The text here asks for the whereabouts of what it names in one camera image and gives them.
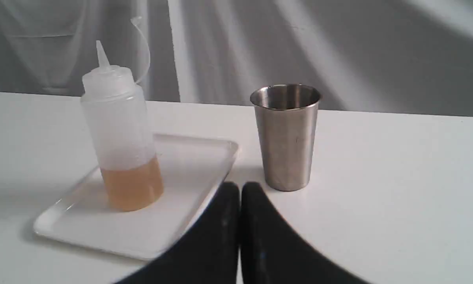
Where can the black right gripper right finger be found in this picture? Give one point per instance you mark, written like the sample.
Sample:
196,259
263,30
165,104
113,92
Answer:
272,252

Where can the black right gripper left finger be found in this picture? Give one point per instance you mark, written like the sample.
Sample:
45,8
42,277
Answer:
207,253

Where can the translucent squeeze bottle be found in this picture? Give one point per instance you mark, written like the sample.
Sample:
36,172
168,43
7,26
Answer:
114,107

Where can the stainless steel cup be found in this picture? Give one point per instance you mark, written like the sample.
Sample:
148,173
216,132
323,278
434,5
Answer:
286,118

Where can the white plastic tray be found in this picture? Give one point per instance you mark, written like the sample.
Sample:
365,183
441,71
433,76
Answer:
192,169

